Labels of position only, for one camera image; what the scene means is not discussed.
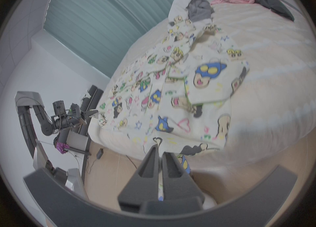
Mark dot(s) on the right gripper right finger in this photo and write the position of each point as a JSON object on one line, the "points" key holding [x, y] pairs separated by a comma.
{"points": [[177, 186]]}

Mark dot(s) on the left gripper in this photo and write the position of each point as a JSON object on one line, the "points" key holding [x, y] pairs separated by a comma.
{"points": [[88, 117]]}

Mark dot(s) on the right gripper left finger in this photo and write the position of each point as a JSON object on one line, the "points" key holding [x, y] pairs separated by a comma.
{"points": [[148, 184]]}

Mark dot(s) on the white printed pyjama top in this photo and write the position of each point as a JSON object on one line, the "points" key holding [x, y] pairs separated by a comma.
{"points": [[172, 92]]}

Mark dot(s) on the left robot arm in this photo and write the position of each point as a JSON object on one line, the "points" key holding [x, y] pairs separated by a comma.
{"points": [[47, 124]]}

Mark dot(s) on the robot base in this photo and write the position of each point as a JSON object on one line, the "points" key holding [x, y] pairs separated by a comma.
{"points": [[74, 181]]}

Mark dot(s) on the bed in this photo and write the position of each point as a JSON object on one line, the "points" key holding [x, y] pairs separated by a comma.
{"points": [[271, 73]]}

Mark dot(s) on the dark grey ribbed panels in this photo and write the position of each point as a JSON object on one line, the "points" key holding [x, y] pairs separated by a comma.
{"points": [[95, 95]]}

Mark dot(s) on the grey small table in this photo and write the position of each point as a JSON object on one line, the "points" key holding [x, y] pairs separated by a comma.
{"points": [[77, 141]]}

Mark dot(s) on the small black box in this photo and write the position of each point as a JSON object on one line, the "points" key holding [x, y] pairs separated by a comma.
{"points": [[100, 154]]}

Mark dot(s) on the purple plastic bag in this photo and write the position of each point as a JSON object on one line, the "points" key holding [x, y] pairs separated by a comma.
{"points": [[61, 147]]}

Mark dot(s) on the blue-green curtain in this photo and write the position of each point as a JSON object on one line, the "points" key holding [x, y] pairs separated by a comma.
{"points": [[98, 23]]}

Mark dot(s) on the grey and white garment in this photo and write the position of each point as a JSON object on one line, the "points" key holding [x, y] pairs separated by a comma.
{"points": [[200, 8]]}

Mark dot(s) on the black garment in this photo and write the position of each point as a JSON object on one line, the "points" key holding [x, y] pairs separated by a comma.
{"points": [[274, 4]]}

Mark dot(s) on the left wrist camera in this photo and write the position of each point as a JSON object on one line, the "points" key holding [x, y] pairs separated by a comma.
{"points": [[75, 109]]}

